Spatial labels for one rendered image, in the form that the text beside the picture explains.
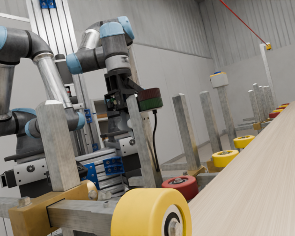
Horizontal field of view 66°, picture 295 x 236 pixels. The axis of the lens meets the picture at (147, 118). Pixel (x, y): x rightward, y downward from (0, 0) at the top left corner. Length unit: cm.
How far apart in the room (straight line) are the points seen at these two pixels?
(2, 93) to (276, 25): 825
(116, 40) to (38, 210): 51
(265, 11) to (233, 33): 110
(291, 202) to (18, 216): 39
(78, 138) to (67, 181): 101
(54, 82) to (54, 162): 64
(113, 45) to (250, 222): 57
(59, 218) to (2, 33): 82
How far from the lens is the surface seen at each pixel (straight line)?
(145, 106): 56
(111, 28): 74
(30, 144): 130
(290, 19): 871
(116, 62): 70
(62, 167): 42
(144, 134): 59
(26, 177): 118
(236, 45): 892
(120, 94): 66
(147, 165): 60
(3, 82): 115
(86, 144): 141
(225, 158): 71
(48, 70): 106
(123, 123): 70
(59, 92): 101
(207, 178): 78
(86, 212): 32
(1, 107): 122
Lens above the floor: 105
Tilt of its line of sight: 1 degrees up
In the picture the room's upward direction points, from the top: 13 degrees counter-clockwise
